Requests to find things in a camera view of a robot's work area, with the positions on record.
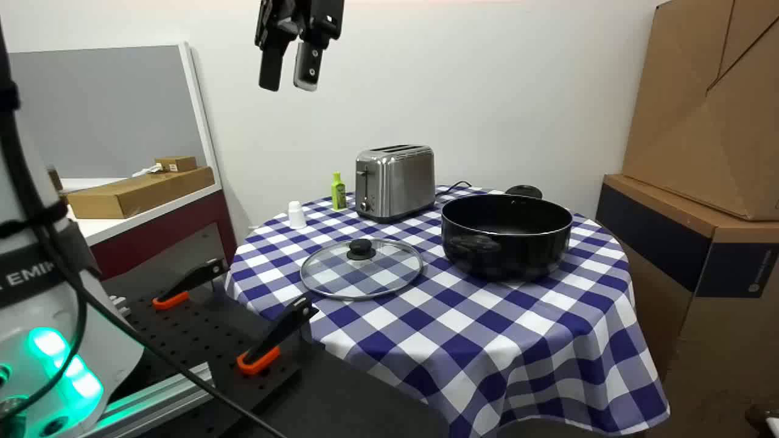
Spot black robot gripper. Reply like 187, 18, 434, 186
254, 0, 348, 91

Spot silver two-slot toaster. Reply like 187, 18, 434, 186
352, 141, 438, 224

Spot small green bottle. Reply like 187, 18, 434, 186
329, 171, 348, 211

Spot small white bottle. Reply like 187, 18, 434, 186
288, 199, 310, 231

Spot small wooden block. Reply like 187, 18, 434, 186
130, 152, 201, 180

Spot gray partition panel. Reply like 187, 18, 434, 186
8, 44, 221, 185

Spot flat cardboard package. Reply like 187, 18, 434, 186
65, 164, 216, 219

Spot maroon white side desk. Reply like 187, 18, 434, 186
58, 177, 239, 281

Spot glass pot lid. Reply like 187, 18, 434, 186
298, 236, 425, 302

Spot black orange spring clamp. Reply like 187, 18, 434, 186
152, 256, 229, 314
234, 291, 322, 380

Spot small dark round object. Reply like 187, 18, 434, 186
505, 183, 545, 201

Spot black cooking pot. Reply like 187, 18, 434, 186
438, 191, 575, 285

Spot blue white checkered tablecloth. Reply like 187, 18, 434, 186
223, 183, 672, 438

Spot large plain cardboard box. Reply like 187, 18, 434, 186
620, 0, 779, 224

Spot cardboard box with blue stripe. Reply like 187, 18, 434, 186
593, 172, 779, 438

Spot black toaster power cord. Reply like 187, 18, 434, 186
435, 177, 479, 197

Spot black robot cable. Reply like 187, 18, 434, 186
0, 32, 289, 438

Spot aluminium frame rail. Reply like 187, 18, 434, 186
87, 380, 216, 438

